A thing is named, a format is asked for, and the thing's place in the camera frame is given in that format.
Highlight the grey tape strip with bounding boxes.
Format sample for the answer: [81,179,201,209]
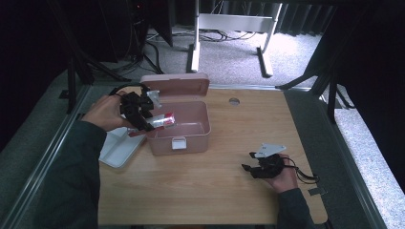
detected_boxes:
[308,187,328,197]

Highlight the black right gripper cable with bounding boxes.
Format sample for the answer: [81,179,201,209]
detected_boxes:
[282,156,321,185]

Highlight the person's right hand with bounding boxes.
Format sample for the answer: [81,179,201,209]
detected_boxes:
[264,154,300,195]

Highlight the white divided tray insert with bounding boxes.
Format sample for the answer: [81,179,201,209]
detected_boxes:
[98,127,147,170]

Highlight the pink storage box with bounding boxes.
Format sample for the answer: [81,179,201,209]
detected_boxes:
[139,72,212,156]

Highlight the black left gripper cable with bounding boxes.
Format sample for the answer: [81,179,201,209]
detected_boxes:
[109,81,151,96]

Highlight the black metal stand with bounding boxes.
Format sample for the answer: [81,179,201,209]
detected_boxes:
[47,0,132,115]
[275,6,355,124]

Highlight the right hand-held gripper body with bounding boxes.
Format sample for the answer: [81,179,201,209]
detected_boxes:
[251,142,287,178]

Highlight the dark hanging panel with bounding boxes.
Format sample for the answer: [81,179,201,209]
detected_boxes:
[148,0,175,48]

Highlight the bundle of floor cables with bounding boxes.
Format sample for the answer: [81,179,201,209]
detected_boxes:
[197,28,258,43]

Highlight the black floor cables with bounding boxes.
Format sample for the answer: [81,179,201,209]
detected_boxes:
[127,18,166,75]

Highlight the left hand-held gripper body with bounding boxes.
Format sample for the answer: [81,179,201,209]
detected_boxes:
[118,86,162,131]

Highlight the person's left hand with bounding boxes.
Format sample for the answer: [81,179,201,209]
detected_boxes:
[80,94,134,133]

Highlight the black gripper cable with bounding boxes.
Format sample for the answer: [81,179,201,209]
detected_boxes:
[109,81,151,96]
[282,156,321,185]

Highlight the red and white packet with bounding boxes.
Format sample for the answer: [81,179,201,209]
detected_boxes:
[127,112,177,138]

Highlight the white desk frame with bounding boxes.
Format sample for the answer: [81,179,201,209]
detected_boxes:
[190,0,284,78]

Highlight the metal frame rail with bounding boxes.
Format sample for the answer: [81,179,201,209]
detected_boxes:
[0,85,92,229]
[316,94,388,229]

